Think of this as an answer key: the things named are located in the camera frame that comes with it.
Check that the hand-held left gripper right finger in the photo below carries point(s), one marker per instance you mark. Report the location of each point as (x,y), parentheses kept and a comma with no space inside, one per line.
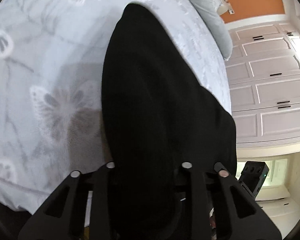
(197,192)

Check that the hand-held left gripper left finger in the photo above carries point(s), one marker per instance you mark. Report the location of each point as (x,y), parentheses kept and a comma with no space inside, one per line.
(100,192)

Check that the black pants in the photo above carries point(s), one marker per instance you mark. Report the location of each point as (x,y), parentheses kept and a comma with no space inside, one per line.
(152,105)

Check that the white panelled wardrobe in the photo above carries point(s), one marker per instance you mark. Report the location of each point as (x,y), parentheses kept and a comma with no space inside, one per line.
(265,120)

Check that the butterfly printed bed sheet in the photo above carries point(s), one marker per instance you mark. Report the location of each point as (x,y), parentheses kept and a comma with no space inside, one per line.
(52,55)

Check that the grey pillow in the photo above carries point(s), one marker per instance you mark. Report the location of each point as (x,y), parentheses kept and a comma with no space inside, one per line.
(212,20)

